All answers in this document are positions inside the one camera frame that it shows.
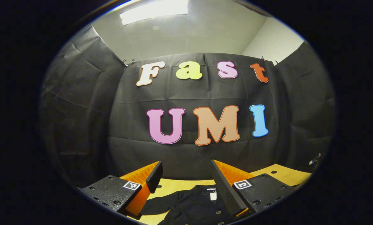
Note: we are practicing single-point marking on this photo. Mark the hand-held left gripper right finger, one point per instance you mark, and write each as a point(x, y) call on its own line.
point(225, 190)

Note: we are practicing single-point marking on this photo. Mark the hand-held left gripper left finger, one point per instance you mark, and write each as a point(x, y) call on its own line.
point(155, 176)

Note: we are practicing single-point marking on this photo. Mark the black button shirt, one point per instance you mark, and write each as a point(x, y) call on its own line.
point(189, 206)

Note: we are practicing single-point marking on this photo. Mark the black backdrop cloth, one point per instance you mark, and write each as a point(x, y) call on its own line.
point(186, 93)

